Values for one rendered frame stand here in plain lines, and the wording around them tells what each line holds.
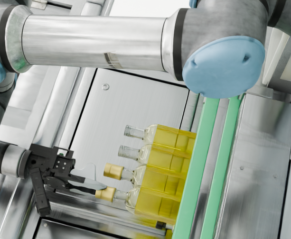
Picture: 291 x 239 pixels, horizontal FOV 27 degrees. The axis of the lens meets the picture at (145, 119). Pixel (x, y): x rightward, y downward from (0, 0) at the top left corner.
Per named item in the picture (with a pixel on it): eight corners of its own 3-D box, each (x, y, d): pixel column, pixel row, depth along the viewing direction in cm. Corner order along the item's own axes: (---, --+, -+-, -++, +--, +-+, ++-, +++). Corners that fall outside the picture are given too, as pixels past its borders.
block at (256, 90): (265, 105, 149) (238, 98, 149) (274, 86, 140) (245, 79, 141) (263, 117, 147) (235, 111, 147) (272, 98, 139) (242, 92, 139)
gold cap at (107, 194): (116, 191, 145) (98, 186, 145) (116, 185, 142) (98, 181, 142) (112, 204, 143) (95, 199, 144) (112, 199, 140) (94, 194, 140)
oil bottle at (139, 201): (213, 213, 144) (128, 191, 146) (217, 205, 139) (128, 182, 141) (209, 234, 142) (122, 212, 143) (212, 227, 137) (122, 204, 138)
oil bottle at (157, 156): (222, 170, 149) (140, 150, 151) (226, 161, 144) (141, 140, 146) (218, 190, 147) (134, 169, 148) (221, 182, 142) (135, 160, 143)
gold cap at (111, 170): (120, 178, 142) (102, 173, 143) (120, 182, 146) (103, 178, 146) (124, 164, 144) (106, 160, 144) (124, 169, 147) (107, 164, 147)
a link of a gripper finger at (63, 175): (84, 174, 139) (49, 168, 140) (82, 180, 138) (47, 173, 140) (88, 182, 143) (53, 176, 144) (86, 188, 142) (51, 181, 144)
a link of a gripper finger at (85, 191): (112, 175, 147) (76, 164, 146) (105, 197, 144) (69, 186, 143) (110, 179, 150) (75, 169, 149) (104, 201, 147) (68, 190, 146)
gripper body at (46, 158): (77, 151, 143) (29, 139, 144) (66, 183, 139) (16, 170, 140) (78, 163, 150) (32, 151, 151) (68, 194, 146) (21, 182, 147)
